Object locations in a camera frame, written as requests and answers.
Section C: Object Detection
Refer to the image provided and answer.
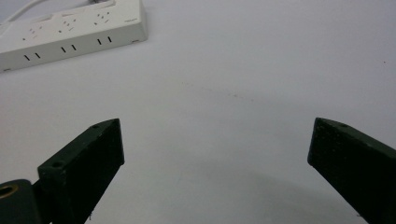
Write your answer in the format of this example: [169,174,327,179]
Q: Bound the white power strip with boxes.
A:
[0,0,149,74]

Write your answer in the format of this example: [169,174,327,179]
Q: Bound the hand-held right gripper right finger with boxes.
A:
[306,117,396,224]

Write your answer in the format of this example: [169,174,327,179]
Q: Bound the white power cable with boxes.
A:
[0,0,48,28]

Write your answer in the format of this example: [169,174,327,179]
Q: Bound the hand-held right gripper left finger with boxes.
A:
[33,118,125,224]

